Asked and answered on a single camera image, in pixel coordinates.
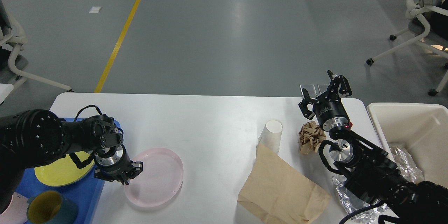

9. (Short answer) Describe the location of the white table corner left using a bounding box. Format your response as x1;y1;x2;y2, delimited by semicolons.
0;83;14;105

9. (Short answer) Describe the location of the pink plate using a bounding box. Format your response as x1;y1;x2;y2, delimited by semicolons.
124;148;184;208

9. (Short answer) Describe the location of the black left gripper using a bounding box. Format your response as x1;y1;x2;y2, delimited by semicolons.
94;145;144;185

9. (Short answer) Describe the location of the dark teal mug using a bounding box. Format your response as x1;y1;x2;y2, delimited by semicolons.
27;190;79;224

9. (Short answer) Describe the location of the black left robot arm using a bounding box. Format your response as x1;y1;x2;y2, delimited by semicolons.
0;105;144;212

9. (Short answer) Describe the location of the white office chair left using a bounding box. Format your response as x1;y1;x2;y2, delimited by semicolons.
0;0;74;93

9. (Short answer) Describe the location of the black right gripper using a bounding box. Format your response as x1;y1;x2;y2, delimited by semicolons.
298;70;352;132

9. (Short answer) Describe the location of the crumpled aluminium foil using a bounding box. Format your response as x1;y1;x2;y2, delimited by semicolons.
332;144;424;224

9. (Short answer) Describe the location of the brown paper bag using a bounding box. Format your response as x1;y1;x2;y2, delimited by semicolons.
237;144;331;224

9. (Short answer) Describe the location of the white paper cup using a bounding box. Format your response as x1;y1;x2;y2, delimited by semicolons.
257;119;283;153

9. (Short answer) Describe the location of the yellow plate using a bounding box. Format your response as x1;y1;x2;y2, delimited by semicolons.
34;154;95;187

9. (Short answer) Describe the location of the white plastic bin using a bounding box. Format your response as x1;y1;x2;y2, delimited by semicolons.
367;103;448;187

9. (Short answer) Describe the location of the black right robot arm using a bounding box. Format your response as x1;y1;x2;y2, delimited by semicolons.
298;70;448;224

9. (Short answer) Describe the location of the crumpled brown paper ball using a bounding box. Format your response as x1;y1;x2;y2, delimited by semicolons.
298;121;327;154

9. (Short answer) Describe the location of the pink mug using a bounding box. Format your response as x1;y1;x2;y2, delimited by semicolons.
0;192;29;224

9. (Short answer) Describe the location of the white paper scrap on floor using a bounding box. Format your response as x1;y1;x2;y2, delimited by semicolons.
89;6;102;13

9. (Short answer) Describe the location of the blue plastic tray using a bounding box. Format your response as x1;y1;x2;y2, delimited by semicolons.
12;113;123;224

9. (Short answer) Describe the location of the white office chair right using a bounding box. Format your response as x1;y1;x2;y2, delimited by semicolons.
366;0;448;97

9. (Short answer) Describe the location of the white office chair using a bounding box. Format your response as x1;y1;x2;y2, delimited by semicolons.
366;0;448;97
0;0;74;93

